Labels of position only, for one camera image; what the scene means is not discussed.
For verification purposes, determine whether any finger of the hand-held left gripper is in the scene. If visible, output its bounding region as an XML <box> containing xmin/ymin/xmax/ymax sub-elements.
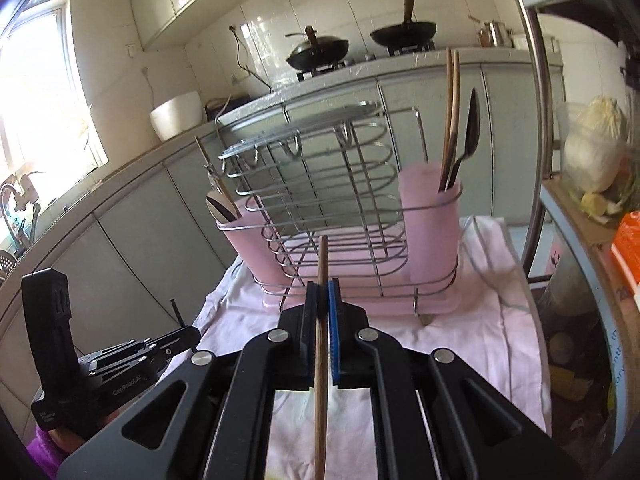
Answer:
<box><xmin>80</xmin><ymin>300</ymin><xmax>201</xmax><ymax>363</ymax></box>
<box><xmin>145</xmin><ymin>338</ymin><xmax>201</xmax><ymax>376</ymax></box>

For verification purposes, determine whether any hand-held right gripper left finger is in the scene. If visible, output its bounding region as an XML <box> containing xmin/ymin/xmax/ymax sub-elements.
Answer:
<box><xmin>57</xmin><ymin>281</ymin><xmax>321</xmax><ymax>480</ymax></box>

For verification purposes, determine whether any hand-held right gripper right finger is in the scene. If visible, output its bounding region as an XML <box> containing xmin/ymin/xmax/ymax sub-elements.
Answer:
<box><xmin>326</xmin><ymin>281</ymin><xmax>558</xmax><ymax>480</ymax></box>

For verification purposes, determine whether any pink plastic utensil cup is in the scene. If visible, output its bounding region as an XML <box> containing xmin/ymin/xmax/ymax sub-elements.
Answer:
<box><xmin>398</xmin><ymin>162</ymin><xmax>462</xmax><ymax>286</ymax></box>
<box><xmin>217</xmin><ymin>197</ymin><xmax>281</xmax><ymax>283</ymax></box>

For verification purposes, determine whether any metal wire utensil rack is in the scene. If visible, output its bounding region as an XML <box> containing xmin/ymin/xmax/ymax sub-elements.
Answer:
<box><xmin>202</xmin><ymin>100</ymin><xmax>463</xmax><ymax>326</ymax></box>

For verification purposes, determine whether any black spoon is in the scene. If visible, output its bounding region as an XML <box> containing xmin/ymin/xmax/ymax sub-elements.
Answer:
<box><xmin>446</xmin><ymin>88</ymin><xmax>482</xmax><ymax>188</ymax></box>

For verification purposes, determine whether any pink plastic drip tray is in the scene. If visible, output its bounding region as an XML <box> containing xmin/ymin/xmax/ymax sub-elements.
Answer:
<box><xmin>252</xmin><ymin>230</ymin><xmax>458</xmax><ymax>318</ymax></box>

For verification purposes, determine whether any metal colander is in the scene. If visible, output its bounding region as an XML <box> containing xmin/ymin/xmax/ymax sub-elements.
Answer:
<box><xmin>0</xmin><ymin>250</ymin><xmax>21</xmax><ymax>281</ymax></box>

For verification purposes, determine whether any white cloth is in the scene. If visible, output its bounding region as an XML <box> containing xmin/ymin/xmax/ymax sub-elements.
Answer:
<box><xmin>192</xmin><ymin>215</ymin><xmax>553</xmax><ymax>480</ymax></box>

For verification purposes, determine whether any metal faucet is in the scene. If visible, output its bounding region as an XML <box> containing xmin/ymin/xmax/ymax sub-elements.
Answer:
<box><xmin>0</xmin><ymin>170</ymin><xmax>41</xmax><ymax>256</ymax></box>

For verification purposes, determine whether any kitchen counter with cabinets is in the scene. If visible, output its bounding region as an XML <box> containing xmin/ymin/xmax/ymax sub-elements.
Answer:
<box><xmin>0</xmin><ymin>47</ymin><xmax>566</xmax><ymax>411</ymax></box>

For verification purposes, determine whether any black induction cooker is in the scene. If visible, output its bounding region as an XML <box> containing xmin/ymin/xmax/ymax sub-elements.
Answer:
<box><xmin>205</xmin><ymin>94</ymin><xmax>251</xmax><ymax>121</ymax></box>

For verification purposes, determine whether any window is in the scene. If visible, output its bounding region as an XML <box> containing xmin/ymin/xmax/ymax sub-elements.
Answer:
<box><xmin>0</xmin><ymin>7</ymin><xmax>108</xmax><ymax>196</ymax></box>

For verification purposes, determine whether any white pot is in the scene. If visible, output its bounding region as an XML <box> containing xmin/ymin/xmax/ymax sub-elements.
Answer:
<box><xmin>150</xmin><ymin>91</ymin><xmax>203</xmax><ymax>142</ymax></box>

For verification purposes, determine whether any gas stove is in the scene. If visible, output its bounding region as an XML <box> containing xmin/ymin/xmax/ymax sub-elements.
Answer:
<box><xmin>296</xmin><ymin>40</ymin><xmax>441</xmax><ymax>83</ymax></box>

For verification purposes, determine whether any black wok with lid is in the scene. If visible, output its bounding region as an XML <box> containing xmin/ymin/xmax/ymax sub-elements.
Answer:
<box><xmin>286</xmin><ymin>26</ymin><xmax>350</xmax><ymax>71</ymax></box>

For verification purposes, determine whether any metal storage shelf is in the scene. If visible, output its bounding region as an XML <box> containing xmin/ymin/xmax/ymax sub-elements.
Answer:
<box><xmin>500</xmin><ymin>0</ymin><xmax>640</xmax><ymax>480</ymax></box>

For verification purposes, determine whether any orange packet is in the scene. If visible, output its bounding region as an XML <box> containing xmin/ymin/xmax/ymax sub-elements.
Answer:
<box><xmin>611</xmin><ymin>210</ymin><xmax>640</xmax><ymax>301</ymax></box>

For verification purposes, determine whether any napa cabbage in container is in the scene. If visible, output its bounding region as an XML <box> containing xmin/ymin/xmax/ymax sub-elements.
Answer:
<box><xmin>555</xmin><ymin>100</ymin><xmax>640</xmax><ymax>221</ymax></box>

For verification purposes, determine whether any metal kettle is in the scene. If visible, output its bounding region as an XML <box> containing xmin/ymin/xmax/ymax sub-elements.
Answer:
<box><xmin>479</xmin><ymin>20</ymin><xmax>513</xmax><ymax>48</ymax></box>

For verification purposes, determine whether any black power cable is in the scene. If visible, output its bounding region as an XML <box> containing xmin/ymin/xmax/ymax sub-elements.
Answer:
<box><xmin>229</xmin><ymin>25</ymin><xmax>273</xmax><ymax>96</ymax></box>

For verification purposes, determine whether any black wok wooden handle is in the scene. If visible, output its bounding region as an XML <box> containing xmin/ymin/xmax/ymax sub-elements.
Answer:
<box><xmin>370</xmin><ymin>0</ymin><xmax>437</xmax><ymax>48</ymax></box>

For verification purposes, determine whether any white wall cupboard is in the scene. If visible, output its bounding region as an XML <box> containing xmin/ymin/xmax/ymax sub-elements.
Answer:
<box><xmin>127</xmin><ymin>0</ymin><xmax>221</xmax><ymax>51</ymax></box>

